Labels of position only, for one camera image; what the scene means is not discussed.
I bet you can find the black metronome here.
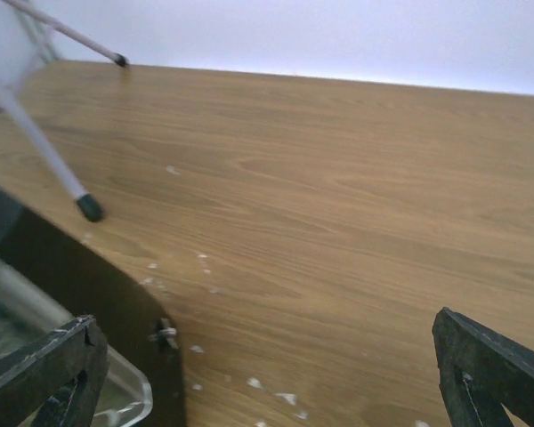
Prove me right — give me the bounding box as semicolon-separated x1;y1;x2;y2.
0;189;188;426

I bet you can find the clear plastic metronome cover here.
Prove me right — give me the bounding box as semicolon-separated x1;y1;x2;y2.
0;260;153;426

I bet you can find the white tripod music stand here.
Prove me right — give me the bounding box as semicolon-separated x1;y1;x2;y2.
0;1;129;222

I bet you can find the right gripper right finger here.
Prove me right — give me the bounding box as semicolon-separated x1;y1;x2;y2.
433;307;534;426

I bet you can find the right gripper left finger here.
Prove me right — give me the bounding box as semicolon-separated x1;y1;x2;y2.
0;315;109;426

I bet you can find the white debris pile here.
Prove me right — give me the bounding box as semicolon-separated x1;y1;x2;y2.
139;251;313;426

